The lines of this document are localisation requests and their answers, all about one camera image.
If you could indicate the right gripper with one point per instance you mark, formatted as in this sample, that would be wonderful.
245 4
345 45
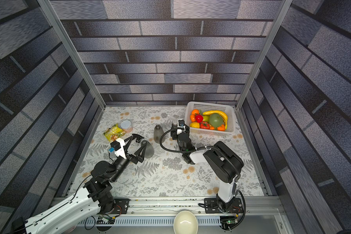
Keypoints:
180 128

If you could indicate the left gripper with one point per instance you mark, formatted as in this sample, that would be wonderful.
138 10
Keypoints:
135 158

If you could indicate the grey spray bottle front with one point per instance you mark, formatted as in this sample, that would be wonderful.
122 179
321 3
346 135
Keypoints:
174 122

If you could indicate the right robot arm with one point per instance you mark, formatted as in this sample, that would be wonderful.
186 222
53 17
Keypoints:
226 164

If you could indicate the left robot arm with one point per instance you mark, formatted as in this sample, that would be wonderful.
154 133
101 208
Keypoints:
91 198

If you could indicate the yellow lemon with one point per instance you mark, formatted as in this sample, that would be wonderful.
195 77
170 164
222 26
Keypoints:
195 125

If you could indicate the red apple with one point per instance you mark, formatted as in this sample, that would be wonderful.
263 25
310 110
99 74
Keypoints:
199 118

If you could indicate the orange fruit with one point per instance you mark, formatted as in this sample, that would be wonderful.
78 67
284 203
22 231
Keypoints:
195 112

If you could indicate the pink tin can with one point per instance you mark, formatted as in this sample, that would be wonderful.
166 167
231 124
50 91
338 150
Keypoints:
126 125

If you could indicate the yellow snack packet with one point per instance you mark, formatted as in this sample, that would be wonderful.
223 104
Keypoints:
113 133

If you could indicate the green mango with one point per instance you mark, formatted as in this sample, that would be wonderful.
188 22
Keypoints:
216 120

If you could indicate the white plastic basket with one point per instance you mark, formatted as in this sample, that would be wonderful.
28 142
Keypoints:
204 106

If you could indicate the cream bowl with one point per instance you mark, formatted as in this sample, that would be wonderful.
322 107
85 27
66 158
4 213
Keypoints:
185 222

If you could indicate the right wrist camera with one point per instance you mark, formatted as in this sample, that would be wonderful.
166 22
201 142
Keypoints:
181 124

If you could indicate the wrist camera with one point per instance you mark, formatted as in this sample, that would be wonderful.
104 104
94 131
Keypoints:
181 124
117 148

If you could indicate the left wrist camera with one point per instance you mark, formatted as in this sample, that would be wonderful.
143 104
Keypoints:
117 148

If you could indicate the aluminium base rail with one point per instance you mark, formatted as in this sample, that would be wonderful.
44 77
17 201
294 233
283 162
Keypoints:
169 206

